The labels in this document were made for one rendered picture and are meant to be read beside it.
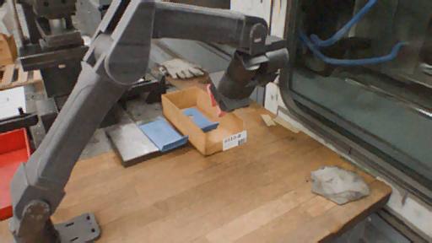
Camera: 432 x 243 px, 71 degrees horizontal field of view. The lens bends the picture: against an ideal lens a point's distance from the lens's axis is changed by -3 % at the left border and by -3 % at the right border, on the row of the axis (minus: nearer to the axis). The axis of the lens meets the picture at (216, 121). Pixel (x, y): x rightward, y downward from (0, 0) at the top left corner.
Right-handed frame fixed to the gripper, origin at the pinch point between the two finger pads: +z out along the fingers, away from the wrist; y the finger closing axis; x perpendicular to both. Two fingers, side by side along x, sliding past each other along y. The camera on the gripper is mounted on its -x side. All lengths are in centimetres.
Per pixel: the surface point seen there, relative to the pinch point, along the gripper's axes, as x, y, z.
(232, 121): -5.4, -2.2, 5.4
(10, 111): 47, 36, 36
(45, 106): 36.8, 22.8, 16.8
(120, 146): 23.2, 3.2, 11.8
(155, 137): 14.3, 2.0, 10.5
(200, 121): -1.0, 4.3, 13.5
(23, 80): 49, 198, 229
